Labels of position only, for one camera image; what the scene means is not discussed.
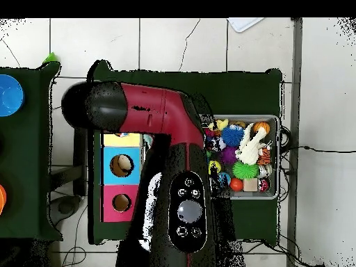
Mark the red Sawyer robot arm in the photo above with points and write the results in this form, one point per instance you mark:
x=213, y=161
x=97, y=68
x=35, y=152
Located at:
x=155, y=111

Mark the wooden box with three holes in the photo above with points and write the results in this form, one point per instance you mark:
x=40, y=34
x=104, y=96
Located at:
x=122, y=214

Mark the silver mesh bin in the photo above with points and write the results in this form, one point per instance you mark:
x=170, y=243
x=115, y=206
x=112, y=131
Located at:
x=274, y=167

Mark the yellow tennis ball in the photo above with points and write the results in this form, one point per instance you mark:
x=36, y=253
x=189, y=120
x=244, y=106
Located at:
x=217, y=167

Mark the blue spiky ball with eyes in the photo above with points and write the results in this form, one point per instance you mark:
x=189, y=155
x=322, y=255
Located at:
x=233, y=135

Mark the blue globe ball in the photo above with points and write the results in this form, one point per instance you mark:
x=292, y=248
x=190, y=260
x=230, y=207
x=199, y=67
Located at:
x=225, y=178

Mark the orange rubber ball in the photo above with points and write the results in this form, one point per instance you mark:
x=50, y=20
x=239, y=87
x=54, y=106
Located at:
x=236, y=184

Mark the green spiky ball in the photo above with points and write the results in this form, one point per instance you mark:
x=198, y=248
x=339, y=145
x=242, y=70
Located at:
x=244, y=170

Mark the cream knitted cloth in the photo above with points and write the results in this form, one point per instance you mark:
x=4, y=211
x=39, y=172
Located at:
x=250, y=150

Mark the dark green table cloth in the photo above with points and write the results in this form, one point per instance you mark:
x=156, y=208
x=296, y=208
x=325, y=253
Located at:
x=27, y=144
x=236, y=91

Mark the white board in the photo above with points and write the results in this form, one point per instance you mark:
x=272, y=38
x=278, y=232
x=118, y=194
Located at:
x=244, y=23

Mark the small green object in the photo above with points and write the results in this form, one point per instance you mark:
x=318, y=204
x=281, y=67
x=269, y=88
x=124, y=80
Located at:
x=50, y=59

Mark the blue plastic bowl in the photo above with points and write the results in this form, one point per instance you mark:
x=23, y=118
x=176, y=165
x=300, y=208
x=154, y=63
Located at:
x=9, y=96

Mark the orange plastic bowl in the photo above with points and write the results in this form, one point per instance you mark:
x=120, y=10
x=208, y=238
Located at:
x=2, y=198

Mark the grey metal post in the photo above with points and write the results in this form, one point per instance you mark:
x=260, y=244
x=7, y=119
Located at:
x=296, y=69

